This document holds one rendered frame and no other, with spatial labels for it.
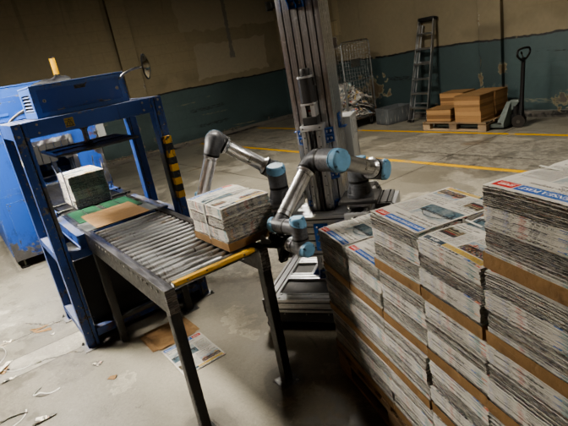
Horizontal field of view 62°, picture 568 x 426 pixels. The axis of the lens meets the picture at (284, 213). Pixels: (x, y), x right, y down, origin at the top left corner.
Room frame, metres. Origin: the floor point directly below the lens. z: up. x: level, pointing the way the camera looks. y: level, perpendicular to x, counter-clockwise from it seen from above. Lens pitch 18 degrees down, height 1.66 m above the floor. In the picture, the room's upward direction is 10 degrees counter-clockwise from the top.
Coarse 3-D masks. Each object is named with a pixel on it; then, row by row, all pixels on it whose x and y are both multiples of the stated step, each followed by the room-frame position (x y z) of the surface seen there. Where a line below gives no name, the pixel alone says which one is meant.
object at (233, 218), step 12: (252, 192) 2.34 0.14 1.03; (264, 192) 2.31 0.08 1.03; (216, 204) 2.24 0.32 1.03; (228, 204) 2.20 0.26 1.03; (240, 204) 2.20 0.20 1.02; (252, 204) 2.24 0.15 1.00; (264, 204) 2.27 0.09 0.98; (216, 216) 2.18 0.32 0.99; (228, 216) 2.16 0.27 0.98; (240, 216) 2.19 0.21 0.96; (252, 216) 2.22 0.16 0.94; (264, 216) 2.26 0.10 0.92; (216, 228) 2.22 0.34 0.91; (228, 228) 2.15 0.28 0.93; (240, 228) 2.18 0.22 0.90; (252, 228) 2.21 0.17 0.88; (264, 228) 2.26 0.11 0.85; (228, 240) 2.14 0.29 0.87
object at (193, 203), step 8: (232, 184) 2.58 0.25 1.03; (208, 192) 2.51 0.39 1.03; (216, 192) 2.47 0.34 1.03; (224, 192) 2.45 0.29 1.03; (232, 192) 2.43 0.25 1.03; (192, 200) 2.39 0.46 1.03; (200, 200) 2.36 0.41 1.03; (192, 208) 2.41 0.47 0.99; (200, 208) 2.32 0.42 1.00; (192, 216) 2.44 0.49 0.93; (200, 216) 2.35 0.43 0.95; (200, 224) 2.37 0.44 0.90; (200, 232) 2.39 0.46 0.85
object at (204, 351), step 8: (192, 336) 2.77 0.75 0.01; (200, 336) 2.75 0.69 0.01; (192, 344) 2.68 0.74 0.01; (200, 344) 2.66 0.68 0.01; (208, 344) 2.65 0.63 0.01; (168, 352) 2.63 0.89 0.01; (176, 352) 2.62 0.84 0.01; (192, 352) 2.58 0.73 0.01; (200, 352) 2.56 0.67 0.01; (208, 352) 2.55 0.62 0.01; (216, 352) 2.53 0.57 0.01; (224, 352) 2.52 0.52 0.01; (176, 360) 2.53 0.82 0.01; (200, 360) 2.48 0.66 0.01; (208, 360) 2.47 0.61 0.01; (200, 368) 2.41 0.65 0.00
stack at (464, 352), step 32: (352, 224) 2.16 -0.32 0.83; (352, 256) 1.84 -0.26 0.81; (384, 288) 1.62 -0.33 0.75; (352, 320) 1.94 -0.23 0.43; (384, 320) 1.64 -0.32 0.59; (416, 320) 1.42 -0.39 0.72; (448, 320) 1.24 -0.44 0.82; (352, 352) 2.01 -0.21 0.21; (384, 352) 1.68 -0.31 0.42; (416, 352) 1.42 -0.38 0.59; (448, 352) 1.24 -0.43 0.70; (480, 352) 1.11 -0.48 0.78; (384, 384) 1.70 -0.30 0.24; (416, 384) 1.45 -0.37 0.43; (448, 384) 1.26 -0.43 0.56; (480, 384) 1.11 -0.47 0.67; (384, 416) 1.75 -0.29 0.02; (416, 416) 1.46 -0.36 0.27; (448, 416) 1.27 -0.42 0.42; (480, 416) 1.12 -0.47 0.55
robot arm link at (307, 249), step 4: (308, 240) 2.02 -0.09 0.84; (292, 244) 2.04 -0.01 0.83; (296, 244) 2.01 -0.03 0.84; (300, 244) 2.00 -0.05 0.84; (304, 244) 1.99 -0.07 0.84; (308, 244) 1.99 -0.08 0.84; (312, 244) 2.00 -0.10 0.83; (292, 248) 2.04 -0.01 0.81; (296, 248) 2.01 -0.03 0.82; (300, 248) 1.99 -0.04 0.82; (304, 248) 1.98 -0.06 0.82; (308, 248) 1.98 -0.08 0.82; (312, 248) 2.00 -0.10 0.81; (292, 252) 2.05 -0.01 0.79; (296, 252) 2.02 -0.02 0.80; (300, 252) 1.99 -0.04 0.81; (304, 252) 1.97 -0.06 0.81; (308, 252) 1.98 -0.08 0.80; (312, 252) 2.00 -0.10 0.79; (304, 256) 1.98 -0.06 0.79; (308, 256) 1.98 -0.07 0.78
